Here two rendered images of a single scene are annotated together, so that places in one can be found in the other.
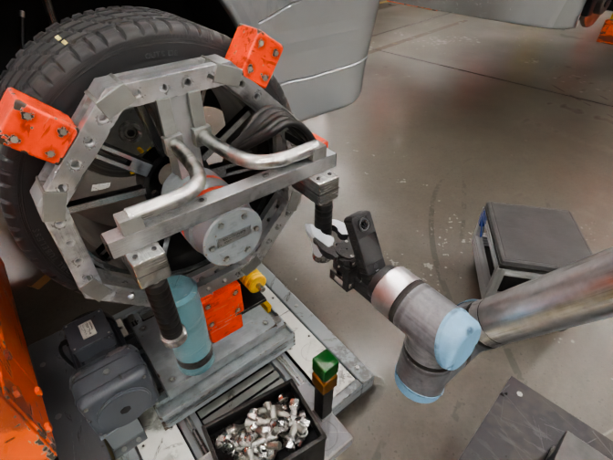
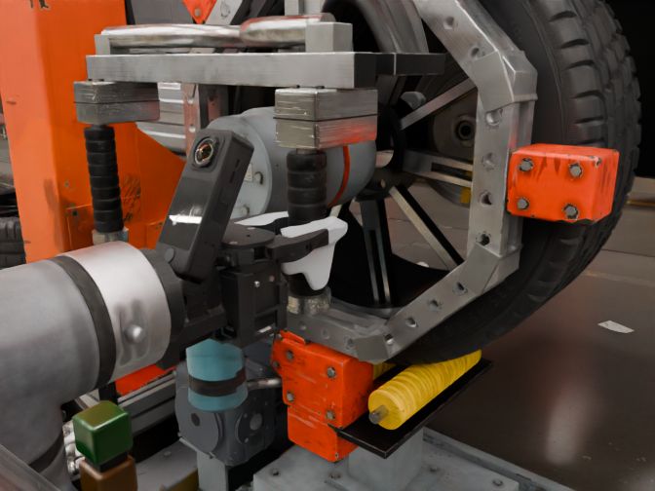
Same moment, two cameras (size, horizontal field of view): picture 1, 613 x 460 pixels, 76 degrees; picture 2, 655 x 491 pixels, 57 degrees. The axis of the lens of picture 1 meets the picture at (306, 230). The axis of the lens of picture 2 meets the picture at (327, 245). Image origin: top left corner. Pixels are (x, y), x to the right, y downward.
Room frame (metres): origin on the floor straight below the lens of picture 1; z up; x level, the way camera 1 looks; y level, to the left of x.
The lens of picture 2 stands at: (0.54, -0.56, 0.97)
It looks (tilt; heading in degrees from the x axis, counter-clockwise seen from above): 17 degrees down; 78
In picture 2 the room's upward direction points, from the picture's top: straight up
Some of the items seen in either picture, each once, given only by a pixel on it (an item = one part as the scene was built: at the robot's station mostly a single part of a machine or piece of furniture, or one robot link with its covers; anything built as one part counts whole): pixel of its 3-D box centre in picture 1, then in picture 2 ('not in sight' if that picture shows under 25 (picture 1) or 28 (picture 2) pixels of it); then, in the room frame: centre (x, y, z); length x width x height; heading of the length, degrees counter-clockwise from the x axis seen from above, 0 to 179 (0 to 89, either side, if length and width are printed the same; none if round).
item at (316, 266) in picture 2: (336, 234); (319, 256); (0.64, -0.06, 0.81); 0.09 x 0.03 x 0.06; 30
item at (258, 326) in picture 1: (200, 307); (386, 434); (0.84, 0.35, 0.32); 0.40 x 0.30 x 0.28; 128
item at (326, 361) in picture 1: (325, 365); (102, 432); (0.43, -0.04, 0.64); 0.04 x 0.04 x 0.04; 38
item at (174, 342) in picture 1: (164, 308); (104, 182); (0.42, 0.23, 0.83); 0.04 x 0.04 x 0.16
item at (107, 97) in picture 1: (193, 197); (327, 155); (0.71, 0.24, 0.85); 0.54 x 0.07 x 0.54; 128
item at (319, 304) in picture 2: (323, 228); (307, 227); (0.63, -0.03, 0.83); 0.04 x 0.04 x 0.16
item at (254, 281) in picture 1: (235, 261); (429, 376); (0.86, 0.21, 0.51); 0.29 x 0.06 x 0.06; 38
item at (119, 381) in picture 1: (108, 366); (273, 403); (0.67, 0.60, 0.26); 0.42 x 0.18 x 0.35; 38
